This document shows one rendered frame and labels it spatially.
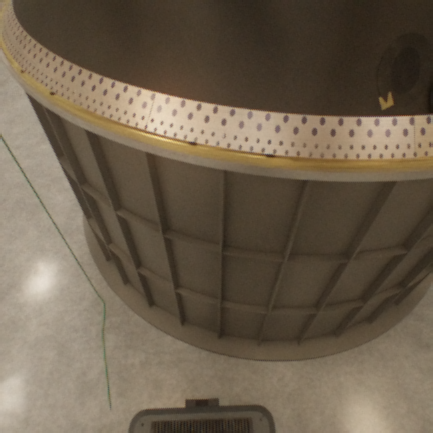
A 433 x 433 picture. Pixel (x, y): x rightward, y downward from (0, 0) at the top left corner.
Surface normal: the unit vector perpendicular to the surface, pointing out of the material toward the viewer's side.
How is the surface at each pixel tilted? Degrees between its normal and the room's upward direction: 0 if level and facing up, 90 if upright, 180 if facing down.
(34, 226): 0
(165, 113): 43
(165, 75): 62
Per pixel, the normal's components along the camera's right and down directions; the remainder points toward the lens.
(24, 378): 0.00, -0.63
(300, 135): -0.07, 0.06
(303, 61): -0.11, 0.38
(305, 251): -0.02, 0.77
